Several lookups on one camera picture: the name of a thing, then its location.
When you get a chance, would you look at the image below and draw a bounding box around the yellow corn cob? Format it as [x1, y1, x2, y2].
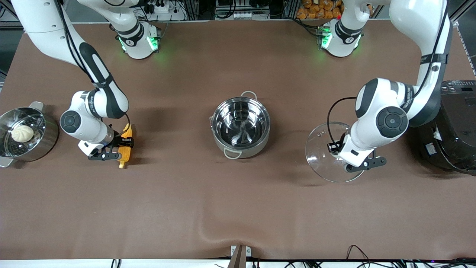
[118, 123, 134, 169]

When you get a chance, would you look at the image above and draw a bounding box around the glass pot lid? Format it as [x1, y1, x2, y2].
[306, 122, 367, 183]

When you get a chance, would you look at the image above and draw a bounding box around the steel steamer pot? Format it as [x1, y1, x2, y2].
[0, 101, 59, 168]

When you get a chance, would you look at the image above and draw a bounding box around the stainless steel pot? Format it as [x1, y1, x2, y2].
[209, 90, 271, 160]

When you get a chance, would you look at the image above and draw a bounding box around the white steamed bun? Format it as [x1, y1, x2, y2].
[11, 125, 35, 143]

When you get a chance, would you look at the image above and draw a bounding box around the black rice cooker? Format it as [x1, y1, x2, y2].
[416, 79, 476, 173]

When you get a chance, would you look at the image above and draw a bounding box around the brown table cloth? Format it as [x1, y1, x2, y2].
[0, 20, 476, 260]

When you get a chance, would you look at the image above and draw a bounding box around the bag of orange snacks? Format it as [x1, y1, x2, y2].
[296, 0, 373, 20]

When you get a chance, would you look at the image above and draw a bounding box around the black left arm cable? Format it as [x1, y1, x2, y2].
[327, 0, 450, 149]

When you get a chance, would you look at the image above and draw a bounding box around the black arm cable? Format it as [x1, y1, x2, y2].
[327, 0, 450, 149]
[54, 0, 131, 136]

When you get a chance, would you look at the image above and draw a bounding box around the black looped cable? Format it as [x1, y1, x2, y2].
[346, 245, 376, 263]

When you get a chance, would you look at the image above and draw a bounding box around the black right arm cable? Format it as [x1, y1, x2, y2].
[54, 0, 131, 136]

